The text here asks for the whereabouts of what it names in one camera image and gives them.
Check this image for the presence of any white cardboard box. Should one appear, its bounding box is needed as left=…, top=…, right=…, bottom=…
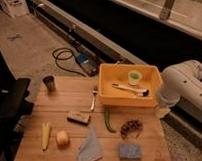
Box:
left=0, top=0, right=29, bottom=18

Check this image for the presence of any yellow plastic bin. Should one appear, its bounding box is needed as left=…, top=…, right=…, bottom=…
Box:
left=98, top=63, right=163, bottom=107

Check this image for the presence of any silver fork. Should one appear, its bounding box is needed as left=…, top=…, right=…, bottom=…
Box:
left=90, top=86, right=98, bottom=111

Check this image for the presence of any dark metal cup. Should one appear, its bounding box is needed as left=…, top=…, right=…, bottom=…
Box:
left=42, top=75, right=55, bottom=91

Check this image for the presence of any blue sponge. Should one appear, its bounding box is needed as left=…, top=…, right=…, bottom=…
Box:
left=119, top=143, right=141, bottom=159

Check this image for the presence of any white handled brush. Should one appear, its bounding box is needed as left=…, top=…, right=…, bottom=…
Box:
left=111, top=83, right=149, bottom=97

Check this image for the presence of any grey blue cloth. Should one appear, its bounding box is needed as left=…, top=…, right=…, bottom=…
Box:
left=77, top=128, right=103, bottom=161

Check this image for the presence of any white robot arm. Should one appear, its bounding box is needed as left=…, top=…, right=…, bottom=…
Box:
left=155, top=60, right=202, bottom=122

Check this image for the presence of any yellow apple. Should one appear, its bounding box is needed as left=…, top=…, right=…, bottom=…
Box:
left=56, top=131, right=70, bottom=149

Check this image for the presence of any dark grape bunch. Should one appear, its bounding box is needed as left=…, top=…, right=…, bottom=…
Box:
left=121, top=119, right=143, bottom=139

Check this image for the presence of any brown rectangular block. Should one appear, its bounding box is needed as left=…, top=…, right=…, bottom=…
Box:
left=67, top=111, right=90, bottom=126

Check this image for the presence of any blue power device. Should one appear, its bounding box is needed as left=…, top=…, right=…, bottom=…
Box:
left=75, top=53, right=99, bottom=77

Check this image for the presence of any black office chair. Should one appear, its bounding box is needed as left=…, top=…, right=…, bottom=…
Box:
left=0, top=51, right=34, bottom=161

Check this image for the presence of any green and white cup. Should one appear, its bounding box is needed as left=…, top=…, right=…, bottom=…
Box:
left=128, top=70, right=142, bottom=86

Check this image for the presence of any yellow corn cob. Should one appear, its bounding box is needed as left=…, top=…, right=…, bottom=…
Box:
left=41, top=122, right=51, bottom=151

